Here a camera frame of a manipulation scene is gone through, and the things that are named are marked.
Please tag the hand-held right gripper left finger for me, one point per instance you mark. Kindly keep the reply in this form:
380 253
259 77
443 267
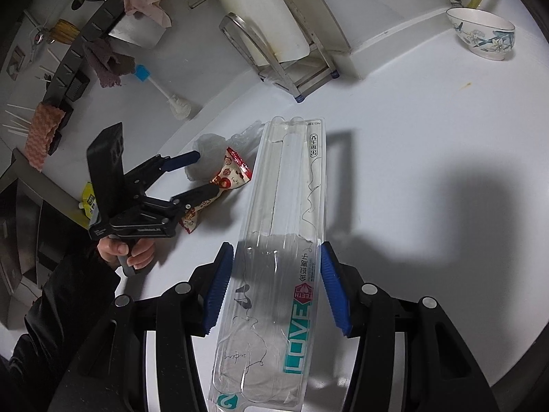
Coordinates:
218 292

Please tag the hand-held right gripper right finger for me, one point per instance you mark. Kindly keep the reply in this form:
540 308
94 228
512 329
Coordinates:
334 292

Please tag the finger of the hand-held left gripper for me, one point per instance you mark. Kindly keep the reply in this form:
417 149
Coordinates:
195 197
180 161

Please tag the clear plastic wrap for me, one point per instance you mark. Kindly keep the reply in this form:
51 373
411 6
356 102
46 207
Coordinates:
210 148

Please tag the red snack wrapper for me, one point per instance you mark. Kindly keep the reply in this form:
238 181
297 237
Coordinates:
229 176

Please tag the clear toothbrush package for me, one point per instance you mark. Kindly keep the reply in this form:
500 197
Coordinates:
287 206

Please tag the person's left forearm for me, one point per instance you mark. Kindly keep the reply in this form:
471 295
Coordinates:
55 322

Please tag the person's left hand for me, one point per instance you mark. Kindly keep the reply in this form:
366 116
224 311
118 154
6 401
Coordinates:
109 249

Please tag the green yellow refill pouch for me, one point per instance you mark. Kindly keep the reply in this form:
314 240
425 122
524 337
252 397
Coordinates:
89 199

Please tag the white bottle brush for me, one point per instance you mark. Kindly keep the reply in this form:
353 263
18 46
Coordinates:
180 107

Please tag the steel built-in oven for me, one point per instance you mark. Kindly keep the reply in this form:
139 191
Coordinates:
25 231

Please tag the pink checked dishcloth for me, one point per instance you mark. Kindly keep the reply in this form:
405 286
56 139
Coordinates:
43 133

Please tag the grey brown cloth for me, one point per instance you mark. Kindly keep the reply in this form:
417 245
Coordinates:
107 66

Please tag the metal cleaver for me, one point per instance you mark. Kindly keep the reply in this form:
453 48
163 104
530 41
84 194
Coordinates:
137 34

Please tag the metal board rack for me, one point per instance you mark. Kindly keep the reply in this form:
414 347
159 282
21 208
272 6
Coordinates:
309 79

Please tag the yellow bristle brush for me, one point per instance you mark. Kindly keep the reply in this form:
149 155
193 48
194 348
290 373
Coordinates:
64 31

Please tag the white cutting board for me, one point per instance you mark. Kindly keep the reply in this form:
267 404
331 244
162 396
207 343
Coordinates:
257 4

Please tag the floral ceramic bowl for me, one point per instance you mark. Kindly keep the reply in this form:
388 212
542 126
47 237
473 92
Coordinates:
480 38

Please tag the dark wall hook rail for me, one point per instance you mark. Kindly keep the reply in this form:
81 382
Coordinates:
85 38

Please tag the wall power outlet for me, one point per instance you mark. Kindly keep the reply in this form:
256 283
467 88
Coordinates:
15 62

